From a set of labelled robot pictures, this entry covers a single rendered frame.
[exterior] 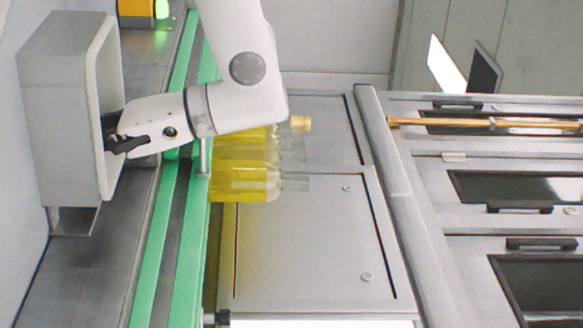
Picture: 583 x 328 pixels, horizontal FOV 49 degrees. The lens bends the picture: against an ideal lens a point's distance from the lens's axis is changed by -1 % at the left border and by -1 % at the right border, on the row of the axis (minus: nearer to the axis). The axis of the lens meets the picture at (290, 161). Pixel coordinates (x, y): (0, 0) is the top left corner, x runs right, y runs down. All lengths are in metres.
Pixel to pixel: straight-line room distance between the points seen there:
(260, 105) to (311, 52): 6.60
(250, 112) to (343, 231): 0.47
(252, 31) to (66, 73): 0.23
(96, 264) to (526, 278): 0.81
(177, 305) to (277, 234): 0.43
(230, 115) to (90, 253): 0.27
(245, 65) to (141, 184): 0.34
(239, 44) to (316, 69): 6.77
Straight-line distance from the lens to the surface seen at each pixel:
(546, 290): 1.33
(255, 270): 1.17
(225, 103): 0.88
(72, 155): 0.89
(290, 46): 7.42
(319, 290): 1.14
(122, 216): 0.99
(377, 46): 7.54
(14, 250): 0.85
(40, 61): 0.83
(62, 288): 0.89
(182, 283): 0.89
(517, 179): 1.64
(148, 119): 0.89
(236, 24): 0.79
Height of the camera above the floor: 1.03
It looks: 4 degrees up
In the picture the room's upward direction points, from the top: 91 degrees clockwise
